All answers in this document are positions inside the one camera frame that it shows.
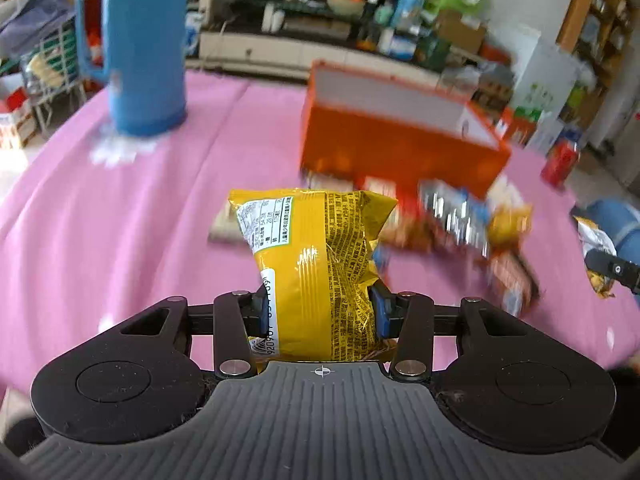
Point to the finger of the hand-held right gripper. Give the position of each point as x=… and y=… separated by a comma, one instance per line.
x=615, y=270

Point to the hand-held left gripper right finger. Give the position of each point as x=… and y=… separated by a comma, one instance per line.
x=382, y=310

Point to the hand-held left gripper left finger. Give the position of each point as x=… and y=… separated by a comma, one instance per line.
x=258, y=315

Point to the yellow white snack packet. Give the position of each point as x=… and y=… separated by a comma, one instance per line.
x=594, y=240

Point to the shiny yellow snack packet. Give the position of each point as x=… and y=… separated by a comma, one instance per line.
x=320, y=260

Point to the orange cardboard box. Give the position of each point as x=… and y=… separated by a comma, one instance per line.
x=390, y=145

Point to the red brown snack packet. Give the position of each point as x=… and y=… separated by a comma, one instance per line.
x=407, y=227

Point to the dark brown snack packet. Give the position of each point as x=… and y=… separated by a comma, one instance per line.
x=515, y=275

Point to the orange yellow snack packet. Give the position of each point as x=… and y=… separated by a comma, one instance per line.
x=510, y=225

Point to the silver blue snack packet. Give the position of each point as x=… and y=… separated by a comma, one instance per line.
x=450, y=215

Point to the red drink can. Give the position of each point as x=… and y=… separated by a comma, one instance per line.
x=561, y=162

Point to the pink tablecloth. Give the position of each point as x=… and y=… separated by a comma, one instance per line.
x=150, y=210

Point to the orange white carton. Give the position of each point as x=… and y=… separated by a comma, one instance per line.
x=520, y=127

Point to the white chest freezer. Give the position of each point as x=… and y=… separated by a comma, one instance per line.
x=550, y=75

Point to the white lace coaster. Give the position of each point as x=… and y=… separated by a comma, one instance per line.
x=117, y=152

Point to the wooden shelf unit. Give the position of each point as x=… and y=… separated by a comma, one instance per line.
x=595, y=15

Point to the white television cabinet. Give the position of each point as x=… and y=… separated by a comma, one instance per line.
x=280, y=52

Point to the blue thermos jug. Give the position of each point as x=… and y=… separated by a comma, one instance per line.
x=145, y=60

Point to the brown cardboard box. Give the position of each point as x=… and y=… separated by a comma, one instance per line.
x=460, y=32

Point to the red bag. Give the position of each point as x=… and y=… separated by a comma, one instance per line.
x=94, y=30

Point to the blue grey cloth pile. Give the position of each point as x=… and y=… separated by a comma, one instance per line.
x=35, y=15

